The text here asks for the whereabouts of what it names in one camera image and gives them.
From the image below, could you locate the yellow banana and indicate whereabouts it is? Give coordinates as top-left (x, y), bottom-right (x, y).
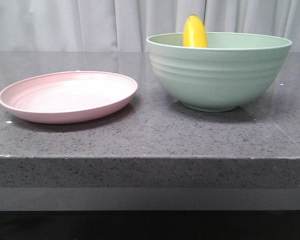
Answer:
top-left (182, 14), bottom-right (208, 48)

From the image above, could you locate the green ribbed bowl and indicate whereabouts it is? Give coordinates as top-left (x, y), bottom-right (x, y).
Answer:
top-left (146, 32), bottom-right (293, 112)

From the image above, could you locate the pink plate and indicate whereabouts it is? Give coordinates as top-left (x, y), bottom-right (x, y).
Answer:
top-left (0, 71), bottom-right (138, 124)

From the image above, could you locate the white curtain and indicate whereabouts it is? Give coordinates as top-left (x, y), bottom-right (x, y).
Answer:
top-left (0, 0), bottom-right (300, 52)

